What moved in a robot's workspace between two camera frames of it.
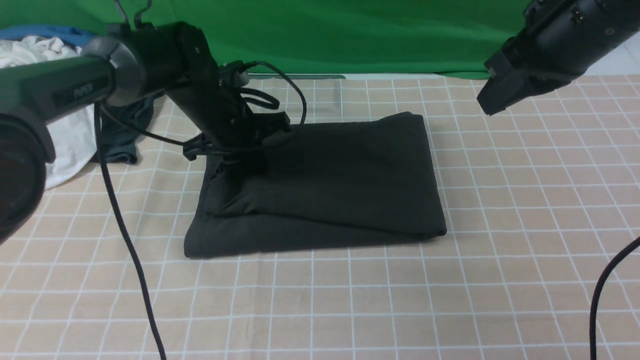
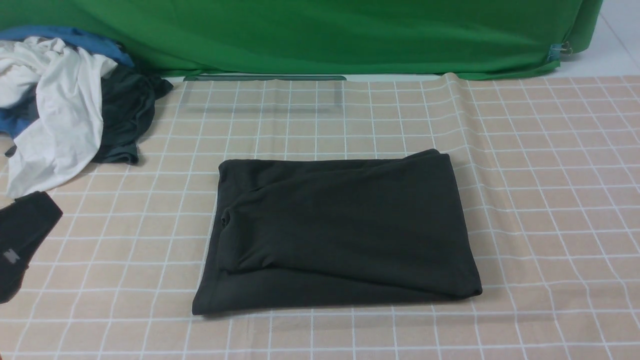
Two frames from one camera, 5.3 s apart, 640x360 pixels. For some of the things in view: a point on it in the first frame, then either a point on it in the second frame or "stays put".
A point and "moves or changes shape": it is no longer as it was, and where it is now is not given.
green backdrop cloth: x=315 y=38 stays put
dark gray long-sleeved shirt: x=340 y=181 moves or changes shape
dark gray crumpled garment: x=120 y=141 stays put
